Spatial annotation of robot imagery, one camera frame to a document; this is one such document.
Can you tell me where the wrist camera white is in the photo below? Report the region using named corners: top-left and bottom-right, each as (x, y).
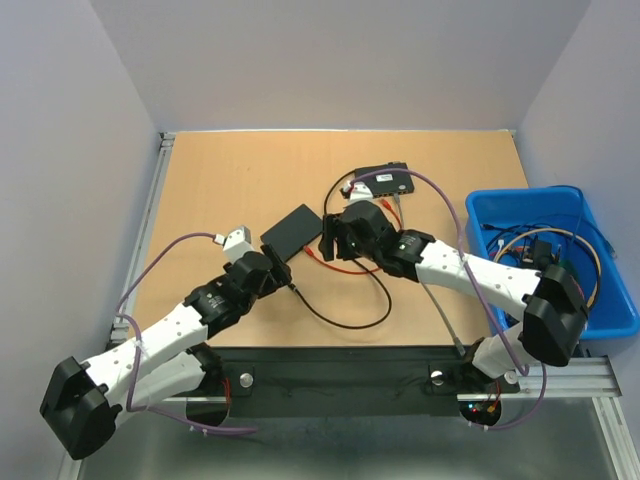
top-left (340, 182), bottom-right (374, 205)
top-left (213, 225), bottom-right (254, 263)

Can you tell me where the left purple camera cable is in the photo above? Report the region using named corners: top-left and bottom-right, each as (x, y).
top-left (114, 232), bottom-right (259, 436)

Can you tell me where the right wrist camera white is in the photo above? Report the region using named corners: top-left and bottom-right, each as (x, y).
top-left (340, 182), bottom-right (374, 205)

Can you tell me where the aluminium frame rail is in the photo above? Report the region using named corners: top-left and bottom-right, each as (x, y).
top-left (57, 130), bottom-right (640, 480)

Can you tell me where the blue plastic bin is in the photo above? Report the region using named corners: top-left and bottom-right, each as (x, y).
top-left (465, 185), bottom-right (639, 340)

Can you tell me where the grey ethernet cable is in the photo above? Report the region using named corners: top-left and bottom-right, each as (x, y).
top-left (393, 194), bottom-right (466, 356)

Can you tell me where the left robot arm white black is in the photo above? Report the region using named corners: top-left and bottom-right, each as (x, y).
top-left (40, 245), bottom-right (292, 460)

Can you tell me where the black ethernet cable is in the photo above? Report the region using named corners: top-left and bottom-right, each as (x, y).
top-left (288, 169), bottom-right (394, 330)

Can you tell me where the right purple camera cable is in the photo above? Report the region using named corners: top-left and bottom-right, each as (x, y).
top-left (349, 169), bottom-right (549, 432)

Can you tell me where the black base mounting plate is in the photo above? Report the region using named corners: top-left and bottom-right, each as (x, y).
top-left (99, 344), bottom-right (591, 419)

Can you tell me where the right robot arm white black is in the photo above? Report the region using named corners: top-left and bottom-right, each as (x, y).
top-left (319, 200), bottom-right (588, 390)

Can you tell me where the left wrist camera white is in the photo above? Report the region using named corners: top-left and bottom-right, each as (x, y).
top-left (213, 225), bottom-right (254, 263)

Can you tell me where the purple camera cable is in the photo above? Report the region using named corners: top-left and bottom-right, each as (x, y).
top-left (114, 232), bottom-right (259, 436)
top-left (349, 169), bottom-right (549, 432)

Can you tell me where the red ethernet cable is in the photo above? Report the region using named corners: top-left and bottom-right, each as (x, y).
top-left (303, 198), bottom-right (401, 276)

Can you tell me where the black network switch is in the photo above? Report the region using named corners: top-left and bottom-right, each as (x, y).
top-left (354, 162), bottom-right (415, 198)

